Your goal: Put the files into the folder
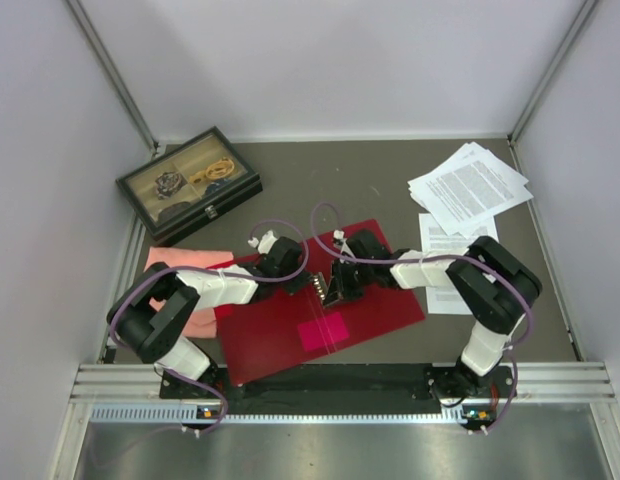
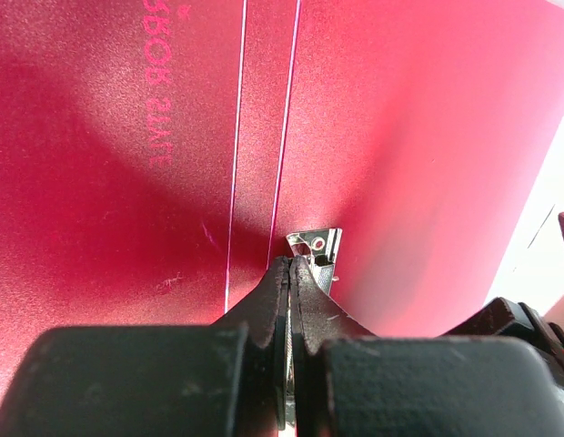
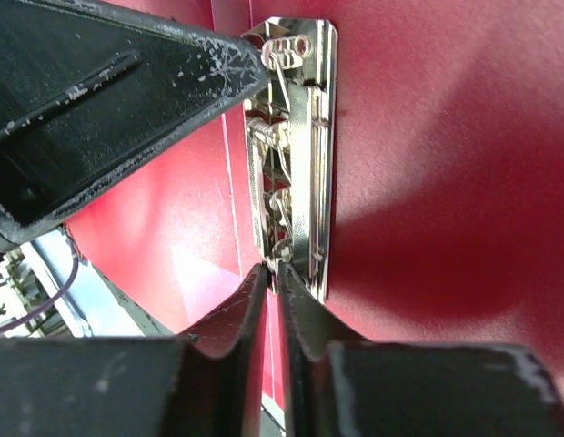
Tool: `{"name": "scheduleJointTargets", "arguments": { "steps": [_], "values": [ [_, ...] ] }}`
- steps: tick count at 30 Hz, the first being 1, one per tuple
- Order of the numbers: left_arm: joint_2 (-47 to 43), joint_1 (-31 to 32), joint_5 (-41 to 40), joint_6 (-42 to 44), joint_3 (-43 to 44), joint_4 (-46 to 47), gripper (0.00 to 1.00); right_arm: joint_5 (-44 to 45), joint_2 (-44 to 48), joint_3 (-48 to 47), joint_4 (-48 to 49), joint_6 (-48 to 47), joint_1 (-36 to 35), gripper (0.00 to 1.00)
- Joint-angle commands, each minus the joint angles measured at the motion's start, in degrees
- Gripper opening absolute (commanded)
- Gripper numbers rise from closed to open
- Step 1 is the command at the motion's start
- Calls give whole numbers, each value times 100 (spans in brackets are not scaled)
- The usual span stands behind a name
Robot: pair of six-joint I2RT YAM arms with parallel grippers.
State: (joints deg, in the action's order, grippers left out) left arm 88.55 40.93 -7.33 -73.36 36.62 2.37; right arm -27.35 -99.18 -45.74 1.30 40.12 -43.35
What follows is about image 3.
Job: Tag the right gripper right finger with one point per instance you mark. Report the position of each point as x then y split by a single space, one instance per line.
338 383

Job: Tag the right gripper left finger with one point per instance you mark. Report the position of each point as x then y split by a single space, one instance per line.
205 381

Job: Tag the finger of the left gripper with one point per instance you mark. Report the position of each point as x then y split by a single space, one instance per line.
90 92

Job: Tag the metal folder clip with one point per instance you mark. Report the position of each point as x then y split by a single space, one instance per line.
290 127

